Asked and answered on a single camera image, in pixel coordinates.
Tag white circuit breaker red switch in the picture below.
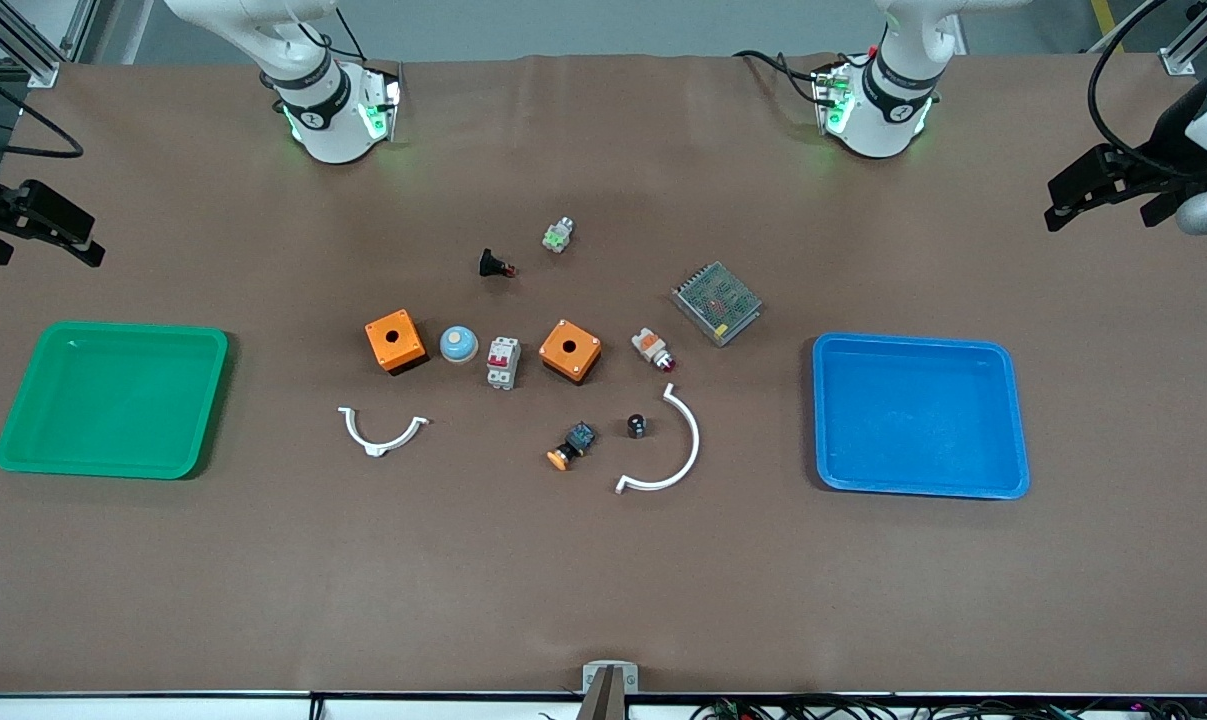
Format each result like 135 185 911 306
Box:
486 336 522 391

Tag green plastic tray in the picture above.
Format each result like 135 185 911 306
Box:
0 321 230 481

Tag blue plastic tray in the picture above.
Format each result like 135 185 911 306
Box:
812 332 1031 500

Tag left orange button box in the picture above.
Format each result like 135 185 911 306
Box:
365 309 429 376

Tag orange button box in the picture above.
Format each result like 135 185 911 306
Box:
538 319 603 386
365 309 429 376

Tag small white curved clamp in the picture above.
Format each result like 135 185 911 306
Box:
338 405 430 458

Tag metal mesh power supply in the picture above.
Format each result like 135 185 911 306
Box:
671 261 763 348

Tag red pilot light orange collar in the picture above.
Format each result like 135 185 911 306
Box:
631 326 677 374

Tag large white curved clamp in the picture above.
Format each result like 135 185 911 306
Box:
615 383 701 495

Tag right orange button box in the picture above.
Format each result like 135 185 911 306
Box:
538 319 603 386

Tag orange mushroom push button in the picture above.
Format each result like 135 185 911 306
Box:
546 421 598 472

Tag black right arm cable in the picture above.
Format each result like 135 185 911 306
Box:
0 58 85 161

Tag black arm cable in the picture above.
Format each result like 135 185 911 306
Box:
0 58 85 161
1087 0 1207 183

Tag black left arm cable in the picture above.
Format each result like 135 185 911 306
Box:
1087 0 1207 183

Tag aluminium frame profile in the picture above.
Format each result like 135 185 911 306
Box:
1161 0 1207 77
0 0 99 89

